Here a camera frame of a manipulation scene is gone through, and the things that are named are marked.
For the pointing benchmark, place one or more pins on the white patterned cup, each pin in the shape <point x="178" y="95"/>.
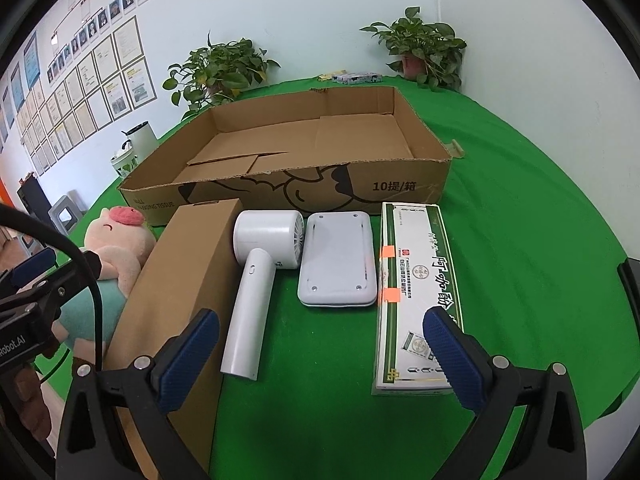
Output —
<point x="122" y="162"/>

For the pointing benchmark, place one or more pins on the white kettle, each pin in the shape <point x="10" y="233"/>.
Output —
<point x="142" y="140"/>

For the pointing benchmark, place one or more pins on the potted plant in red pot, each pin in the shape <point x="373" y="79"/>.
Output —
<point x="420" y="45"/>

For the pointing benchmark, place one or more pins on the wall of framed certificates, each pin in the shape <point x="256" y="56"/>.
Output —
<point x="85" y="95"/>

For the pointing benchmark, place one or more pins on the grey plastic stool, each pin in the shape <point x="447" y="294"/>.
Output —
<point x="66" y="210"/>

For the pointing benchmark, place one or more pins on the printed packets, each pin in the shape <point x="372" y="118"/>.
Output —
<point x="357" y="78"/>

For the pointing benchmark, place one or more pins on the white green medicine box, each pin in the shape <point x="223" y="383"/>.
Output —
<point x="407" y="270"/>

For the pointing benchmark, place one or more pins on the long brown cardboard box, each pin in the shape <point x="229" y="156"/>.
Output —
<point x="180" y="280"/>

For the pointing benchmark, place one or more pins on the large cardboard box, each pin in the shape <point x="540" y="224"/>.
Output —
<point x="320" y="150"/>

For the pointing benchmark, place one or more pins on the green tablecloth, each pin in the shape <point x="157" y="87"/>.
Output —
<point x="520" y="210"/>

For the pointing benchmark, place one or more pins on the pink pig plush toy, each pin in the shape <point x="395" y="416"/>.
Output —
<point x="117" y="245"/>

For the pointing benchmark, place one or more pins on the blue framed poster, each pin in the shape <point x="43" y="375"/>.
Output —
<point x="31" y="60"/>

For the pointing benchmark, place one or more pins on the person's left hand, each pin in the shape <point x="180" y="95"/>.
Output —
<point x="31" y="410"/>

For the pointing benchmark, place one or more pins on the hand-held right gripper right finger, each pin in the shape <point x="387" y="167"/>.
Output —
<point x="450" y="357"/>

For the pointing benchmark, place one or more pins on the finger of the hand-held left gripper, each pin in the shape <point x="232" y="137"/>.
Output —
<point x="92" y="265"/>
<point x="32" y="264"/>

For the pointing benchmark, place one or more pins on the white handheld fan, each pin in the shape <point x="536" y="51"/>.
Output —
<point x="255" y="285"/>

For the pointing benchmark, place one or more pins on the bushy potted green plant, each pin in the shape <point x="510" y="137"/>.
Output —
<point x="220" y="67"/>

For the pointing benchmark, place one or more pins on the black cabinet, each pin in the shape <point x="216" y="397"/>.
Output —
<point x="32" y="197"/>

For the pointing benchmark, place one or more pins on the white flat rectangular device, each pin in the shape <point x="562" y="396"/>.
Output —
<point x="337" y="260"/>

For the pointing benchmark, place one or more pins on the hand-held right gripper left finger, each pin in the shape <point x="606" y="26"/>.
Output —
<point x="191" y="355"/>

